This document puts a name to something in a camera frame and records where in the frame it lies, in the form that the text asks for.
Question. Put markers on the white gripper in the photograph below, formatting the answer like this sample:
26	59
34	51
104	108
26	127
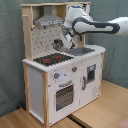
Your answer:
65	41

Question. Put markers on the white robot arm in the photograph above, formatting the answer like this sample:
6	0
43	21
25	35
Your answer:
77	22

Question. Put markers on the wooden toy kitchen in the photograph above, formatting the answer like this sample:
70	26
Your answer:
40	84

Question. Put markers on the grey toy sink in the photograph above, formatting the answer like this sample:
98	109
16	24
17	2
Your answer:
79	51

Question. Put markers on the black toy stovetop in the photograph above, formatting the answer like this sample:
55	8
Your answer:
52	59

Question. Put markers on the right red stove knob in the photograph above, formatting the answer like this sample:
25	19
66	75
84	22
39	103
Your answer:
74	69

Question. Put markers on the red stove knob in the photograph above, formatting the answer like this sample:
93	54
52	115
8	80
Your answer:
74	69
56	75

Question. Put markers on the grey range hood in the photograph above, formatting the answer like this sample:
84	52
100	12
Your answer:
48	18

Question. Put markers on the left red stove knob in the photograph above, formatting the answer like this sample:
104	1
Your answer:
56	75

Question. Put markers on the grey ice dispenser panel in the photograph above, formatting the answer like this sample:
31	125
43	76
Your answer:
91	73

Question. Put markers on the toy microwave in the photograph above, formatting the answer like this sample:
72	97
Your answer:
86	8

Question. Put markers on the toy oven door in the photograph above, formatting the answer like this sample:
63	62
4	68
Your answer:
64	97

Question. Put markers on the grey cabinet door handle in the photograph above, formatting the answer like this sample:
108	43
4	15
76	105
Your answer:
84	83

